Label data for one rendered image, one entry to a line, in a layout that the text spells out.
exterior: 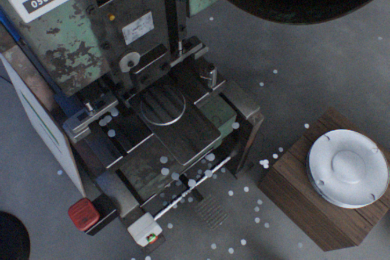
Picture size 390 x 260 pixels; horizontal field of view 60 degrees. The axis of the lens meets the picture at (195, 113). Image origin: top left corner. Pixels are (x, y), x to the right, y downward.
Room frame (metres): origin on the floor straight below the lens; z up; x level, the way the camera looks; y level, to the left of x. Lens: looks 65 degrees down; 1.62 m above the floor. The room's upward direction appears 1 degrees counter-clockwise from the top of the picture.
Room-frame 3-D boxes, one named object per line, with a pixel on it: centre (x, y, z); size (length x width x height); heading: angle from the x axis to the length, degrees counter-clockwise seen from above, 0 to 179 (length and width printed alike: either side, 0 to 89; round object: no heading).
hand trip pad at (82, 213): (0.14, 0.28, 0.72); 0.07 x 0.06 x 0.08; 39
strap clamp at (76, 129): (0.42, 0.30, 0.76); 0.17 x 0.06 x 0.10; 129
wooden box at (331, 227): (0.36, -0.57, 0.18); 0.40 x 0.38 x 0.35; 43
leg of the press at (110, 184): (0.47, 0.46, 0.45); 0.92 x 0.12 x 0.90; 39
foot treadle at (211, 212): (0.42, 0.08, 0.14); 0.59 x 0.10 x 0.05; 39
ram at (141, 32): (0.49, 0.14, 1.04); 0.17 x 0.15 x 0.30; 39
